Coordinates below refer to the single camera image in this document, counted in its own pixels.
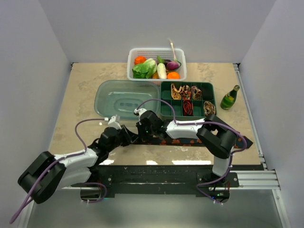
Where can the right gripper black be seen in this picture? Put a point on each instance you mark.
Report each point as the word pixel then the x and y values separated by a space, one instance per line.
pixel 139 125

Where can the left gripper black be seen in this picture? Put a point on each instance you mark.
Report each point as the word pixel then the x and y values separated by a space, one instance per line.
pixel 127 135

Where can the dark floral orange tie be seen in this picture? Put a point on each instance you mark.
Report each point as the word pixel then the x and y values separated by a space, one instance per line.
pixel 188 142

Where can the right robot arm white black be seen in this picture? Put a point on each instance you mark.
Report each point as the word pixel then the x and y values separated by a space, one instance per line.
pixel 213 133

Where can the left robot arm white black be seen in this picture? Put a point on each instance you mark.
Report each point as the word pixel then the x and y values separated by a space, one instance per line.
pixel 48 173

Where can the yellow rolled tie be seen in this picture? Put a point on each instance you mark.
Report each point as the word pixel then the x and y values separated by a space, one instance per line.
pixel 176 92

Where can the clear teal plastic bin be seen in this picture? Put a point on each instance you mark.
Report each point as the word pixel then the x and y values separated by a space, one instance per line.
pixel 122 97

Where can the red black rolled tie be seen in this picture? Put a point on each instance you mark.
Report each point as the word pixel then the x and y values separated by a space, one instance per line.
pixel 187 107

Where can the dark red patterned rolled tie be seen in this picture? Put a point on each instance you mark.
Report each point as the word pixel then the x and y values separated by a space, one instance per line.
pixel 186 92

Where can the green compartment organizer tray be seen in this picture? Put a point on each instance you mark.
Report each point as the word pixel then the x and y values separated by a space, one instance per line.
pixel 198 112

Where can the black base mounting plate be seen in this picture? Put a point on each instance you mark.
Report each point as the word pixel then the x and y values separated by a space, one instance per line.
pixel 161 180

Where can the green lettuce toy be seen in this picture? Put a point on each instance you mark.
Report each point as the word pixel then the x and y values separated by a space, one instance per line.
pixel 145 70

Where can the orange fruit toy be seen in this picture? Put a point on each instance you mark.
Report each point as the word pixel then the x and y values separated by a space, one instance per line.
pixel 173 75

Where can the purple gold rolled tie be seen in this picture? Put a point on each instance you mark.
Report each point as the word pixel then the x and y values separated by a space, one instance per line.
pixel 196 93

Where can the white radish toy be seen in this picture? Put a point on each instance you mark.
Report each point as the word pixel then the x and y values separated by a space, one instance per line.
pixel 161 71

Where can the brown patterned rolled tie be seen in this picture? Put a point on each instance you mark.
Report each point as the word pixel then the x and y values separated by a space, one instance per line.
pixel 209 108

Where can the purple turnip toy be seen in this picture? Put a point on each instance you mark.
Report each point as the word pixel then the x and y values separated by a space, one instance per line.
pixel 172 66

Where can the white green onion toy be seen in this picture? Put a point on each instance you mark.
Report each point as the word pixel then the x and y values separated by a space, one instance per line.
pixel 173 51

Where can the white perforated basket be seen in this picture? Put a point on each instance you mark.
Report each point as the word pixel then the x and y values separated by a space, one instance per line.
pixel 152 52

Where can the green glass bottle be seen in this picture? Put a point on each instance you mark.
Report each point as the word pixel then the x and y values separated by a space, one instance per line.
pixel 229 99

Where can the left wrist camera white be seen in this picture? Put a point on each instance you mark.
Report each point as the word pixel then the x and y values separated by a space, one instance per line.
pixel 113 122

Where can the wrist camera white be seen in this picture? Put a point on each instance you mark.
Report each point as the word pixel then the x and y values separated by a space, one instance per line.
pixel 139 112
pixel 113 122

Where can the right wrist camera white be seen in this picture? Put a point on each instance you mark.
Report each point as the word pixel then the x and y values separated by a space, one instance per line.
pixel 139 112

